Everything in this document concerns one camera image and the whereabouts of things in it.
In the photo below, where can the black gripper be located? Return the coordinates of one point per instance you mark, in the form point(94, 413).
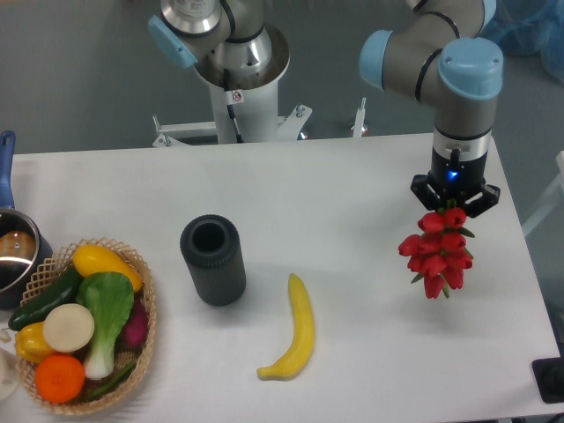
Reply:
point(463, 181)

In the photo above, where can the red tulip bouquet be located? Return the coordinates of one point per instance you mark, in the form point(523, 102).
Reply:
point(438, 254)

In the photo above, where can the dark grey ribbed vase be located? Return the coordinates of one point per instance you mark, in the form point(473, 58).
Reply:
point(211, 248)

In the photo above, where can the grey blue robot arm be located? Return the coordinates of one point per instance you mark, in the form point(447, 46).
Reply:
point(440, 60)

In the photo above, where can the blue plastic bag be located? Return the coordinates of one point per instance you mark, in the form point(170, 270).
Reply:
point(529, 28)

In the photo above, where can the black device at edge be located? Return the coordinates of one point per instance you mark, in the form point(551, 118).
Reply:
point(548, 374)

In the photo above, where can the yellow banana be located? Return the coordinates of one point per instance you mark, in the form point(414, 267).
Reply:
point(293, 361)

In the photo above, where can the purple red sweet potato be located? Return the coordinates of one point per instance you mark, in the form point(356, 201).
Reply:
point(135, 330)

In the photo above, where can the green bok choy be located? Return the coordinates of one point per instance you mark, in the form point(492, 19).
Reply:
point(109, 297)

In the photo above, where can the yellow squash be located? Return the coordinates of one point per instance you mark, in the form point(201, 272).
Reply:
point(90, 259)

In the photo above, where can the green chili pepper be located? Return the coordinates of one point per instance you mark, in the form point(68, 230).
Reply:
point(111, 384)

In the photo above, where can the woven wicker basket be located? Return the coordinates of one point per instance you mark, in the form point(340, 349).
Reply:
point(47, 272)

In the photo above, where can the green cucumber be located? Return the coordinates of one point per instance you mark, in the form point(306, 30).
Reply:
point(61, 291)

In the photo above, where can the round white radish slice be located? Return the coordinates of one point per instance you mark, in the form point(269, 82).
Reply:
point(68, 328)

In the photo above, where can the orange fruit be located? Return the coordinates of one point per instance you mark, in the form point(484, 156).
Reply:
point(59, 378)

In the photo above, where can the yellow bell pepper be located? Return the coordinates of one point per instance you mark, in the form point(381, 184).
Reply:
point(31, 345)

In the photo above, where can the white garlic piece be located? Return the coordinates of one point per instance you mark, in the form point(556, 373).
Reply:
point(5, 336)

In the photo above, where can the white frame at right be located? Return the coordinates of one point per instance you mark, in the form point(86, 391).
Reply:
point(549, 199)

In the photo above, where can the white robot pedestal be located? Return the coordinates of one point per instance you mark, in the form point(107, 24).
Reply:
point(242, 79)

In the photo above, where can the blue handled saucepan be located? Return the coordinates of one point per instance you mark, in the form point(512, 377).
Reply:
point(23, 247)

